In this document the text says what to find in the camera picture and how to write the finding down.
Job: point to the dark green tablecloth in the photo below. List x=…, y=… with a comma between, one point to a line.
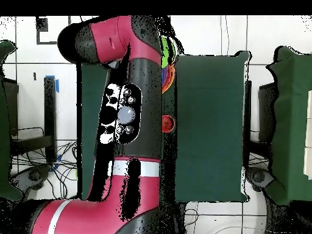
x=207, y=121

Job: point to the beige boxes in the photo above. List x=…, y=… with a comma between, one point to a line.
x=309, y=146

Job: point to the black furniture panel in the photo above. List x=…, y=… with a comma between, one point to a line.
x=12, y=109
x=265, y=112

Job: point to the orange plastic bowl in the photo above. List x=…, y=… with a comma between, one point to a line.
x=171, y=80

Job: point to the orange-red plastic cup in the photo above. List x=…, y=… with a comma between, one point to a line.
x=168, y=123

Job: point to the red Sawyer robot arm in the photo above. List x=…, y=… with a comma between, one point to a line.
x=136, y=73

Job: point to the green plastic bowl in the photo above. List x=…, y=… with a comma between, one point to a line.
x=165, y=52

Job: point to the black frame with blue tape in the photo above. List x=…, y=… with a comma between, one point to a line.
x=50, y=109

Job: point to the black post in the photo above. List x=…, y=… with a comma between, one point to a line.
x=248, y=109

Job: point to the dark grey office chair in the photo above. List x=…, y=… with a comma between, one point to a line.
x=258, y=176
x=34, y=175

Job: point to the green cloth side table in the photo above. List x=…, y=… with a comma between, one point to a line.
x=292, y=121
x=4, y=121

